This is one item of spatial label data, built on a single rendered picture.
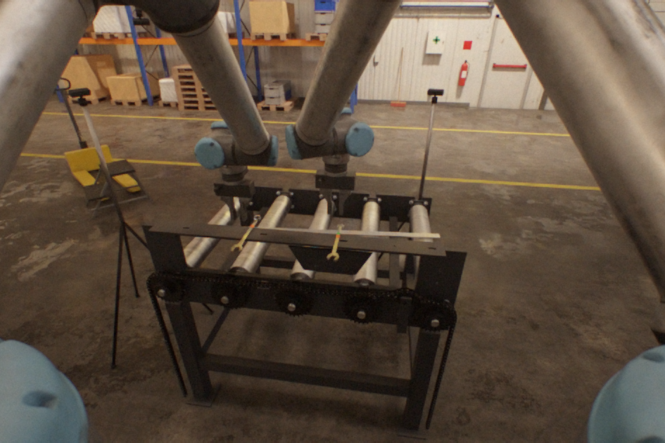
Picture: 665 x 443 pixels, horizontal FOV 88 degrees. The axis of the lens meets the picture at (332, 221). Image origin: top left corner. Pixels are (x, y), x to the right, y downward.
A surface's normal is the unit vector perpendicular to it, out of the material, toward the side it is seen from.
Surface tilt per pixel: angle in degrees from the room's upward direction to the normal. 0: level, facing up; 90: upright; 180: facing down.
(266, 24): 90
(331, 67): 114
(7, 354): 5
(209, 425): 0
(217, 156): 90
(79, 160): 90
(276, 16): 90
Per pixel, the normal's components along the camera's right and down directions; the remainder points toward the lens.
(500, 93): -0.15, 0.49
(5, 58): 0.85, -0.18
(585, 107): -0.94, 0.22
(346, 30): -0.60, 0.69
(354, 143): 0.47, 0.44
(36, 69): 0.99, 0.00
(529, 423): 0.00, -0.87
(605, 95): -0.84, 0.11
